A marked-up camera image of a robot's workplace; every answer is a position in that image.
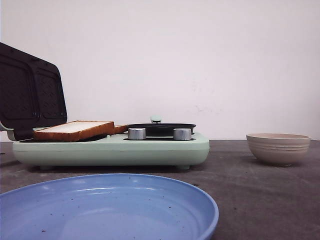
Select beige ribbed bowl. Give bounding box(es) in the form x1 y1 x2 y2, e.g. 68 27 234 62
246 133 311 166

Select sandwich maker hinged lid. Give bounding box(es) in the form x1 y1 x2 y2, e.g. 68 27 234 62
0 43 68 141

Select black round frying pan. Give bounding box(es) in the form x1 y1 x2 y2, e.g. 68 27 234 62
127 115 196 137

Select right silver control knob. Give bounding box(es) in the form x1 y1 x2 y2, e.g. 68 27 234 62
173 128 192 141

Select silver control knob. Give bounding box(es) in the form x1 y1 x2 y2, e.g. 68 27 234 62
173 128 192 141
128 127 147 140

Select left silver control knob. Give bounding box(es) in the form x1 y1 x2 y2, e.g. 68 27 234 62
128 127 147 140

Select mint green sandwich maker base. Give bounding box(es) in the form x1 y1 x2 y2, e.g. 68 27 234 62
12 132 210 169

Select blue plate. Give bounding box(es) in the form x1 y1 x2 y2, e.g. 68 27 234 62
0 173 219 240

